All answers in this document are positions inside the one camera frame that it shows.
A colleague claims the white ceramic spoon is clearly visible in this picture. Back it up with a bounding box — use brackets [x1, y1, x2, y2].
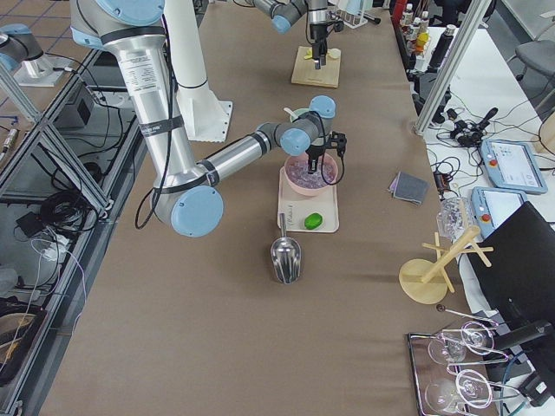
[283, 107, 297, 122]

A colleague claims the beige plastic tray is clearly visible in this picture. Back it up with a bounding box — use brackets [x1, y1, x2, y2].
[277, 167, 339, 233]

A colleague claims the wooden mug tree stand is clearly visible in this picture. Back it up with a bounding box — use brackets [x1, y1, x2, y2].
[399, 225, 494, 305]

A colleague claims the lower teach pendant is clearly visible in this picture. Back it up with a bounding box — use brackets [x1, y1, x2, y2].
[471, 186, 527, 238]

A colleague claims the green lime squeezer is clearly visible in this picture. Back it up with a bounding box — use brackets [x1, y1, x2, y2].
[304, 212, 323, 231]

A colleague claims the white rack with cups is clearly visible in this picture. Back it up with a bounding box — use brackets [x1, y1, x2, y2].
[330, 0, 381, 29]

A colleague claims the clear plastic ice container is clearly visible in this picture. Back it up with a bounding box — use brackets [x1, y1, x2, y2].
[436, 197, 475, 241]

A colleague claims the black office chair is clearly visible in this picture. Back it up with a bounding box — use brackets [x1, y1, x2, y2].
[468, 202, 554, 406]

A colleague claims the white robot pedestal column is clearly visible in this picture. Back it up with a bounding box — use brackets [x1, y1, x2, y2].
[163, 0, 232, 142]

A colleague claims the black water bottle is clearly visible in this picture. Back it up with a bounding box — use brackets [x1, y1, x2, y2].
[428, 24, 456, 73]

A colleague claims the grey folded cloth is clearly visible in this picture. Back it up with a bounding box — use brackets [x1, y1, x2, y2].
[388, 172, 429, 205]

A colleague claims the upper wine glass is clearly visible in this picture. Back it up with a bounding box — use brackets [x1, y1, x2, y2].
[428, 321, 493, 364]

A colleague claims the upper teach pendant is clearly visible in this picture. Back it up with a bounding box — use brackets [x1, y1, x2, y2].
[480, 139, 548, 194]

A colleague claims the white measuring spoon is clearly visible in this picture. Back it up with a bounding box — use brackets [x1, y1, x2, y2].
[327, 49, 341, 59]

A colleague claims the wooden cutting board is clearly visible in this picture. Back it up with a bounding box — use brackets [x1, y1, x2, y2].
[291, 46, 341, 88]

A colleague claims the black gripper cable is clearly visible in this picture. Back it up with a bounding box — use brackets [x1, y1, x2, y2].
[320, 149, 345, 186]

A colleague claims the teach pendant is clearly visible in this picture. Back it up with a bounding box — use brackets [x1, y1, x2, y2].
[480, 139, 548, 194]
[471, 186, 527, 238]

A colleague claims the light green ceramic bowl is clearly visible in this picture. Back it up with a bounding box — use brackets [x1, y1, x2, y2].
[291, 108, 310, 126]

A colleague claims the wine glass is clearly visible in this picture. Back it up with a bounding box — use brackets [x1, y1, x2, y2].
[425, 369, 493, 415]
[428, 321, 493, 364]

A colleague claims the metal ice scoop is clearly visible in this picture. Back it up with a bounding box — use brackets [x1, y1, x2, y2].
[271, 212, 302, 284]

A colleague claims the pink bowl of ice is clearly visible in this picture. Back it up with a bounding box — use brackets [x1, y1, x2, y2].
[284, 154, 339, 197]

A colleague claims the metal glass rack tray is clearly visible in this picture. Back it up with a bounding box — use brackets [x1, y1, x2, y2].
[407, 333, 519, 415]

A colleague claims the aluminium frame post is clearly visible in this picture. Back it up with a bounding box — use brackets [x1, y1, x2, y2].
[414, 0, 491, 136]

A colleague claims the lower wine glass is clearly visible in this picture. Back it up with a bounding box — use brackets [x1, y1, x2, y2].
[425, 369, 493, 415]

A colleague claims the grey office chair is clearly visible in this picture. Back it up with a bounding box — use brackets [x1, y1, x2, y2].
[514, 39, 555, 114]

